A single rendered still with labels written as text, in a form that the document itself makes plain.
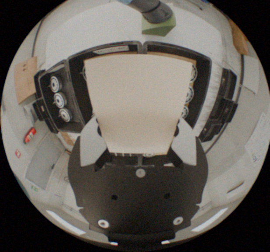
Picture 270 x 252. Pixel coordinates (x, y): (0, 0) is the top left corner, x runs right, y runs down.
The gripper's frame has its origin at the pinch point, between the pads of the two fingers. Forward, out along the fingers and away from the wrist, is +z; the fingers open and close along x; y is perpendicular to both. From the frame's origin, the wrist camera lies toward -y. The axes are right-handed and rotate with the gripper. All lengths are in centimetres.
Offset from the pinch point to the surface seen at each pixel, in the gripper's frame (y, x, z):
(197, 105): 6.5, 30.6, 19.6
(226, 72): -28, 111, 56
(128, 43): -15.6, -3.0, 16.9
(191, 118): 14.8, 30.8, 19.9
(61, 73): -11, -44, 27
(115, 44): -15.7, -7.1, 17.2
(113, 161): 62, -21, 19
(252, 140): 64, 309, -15
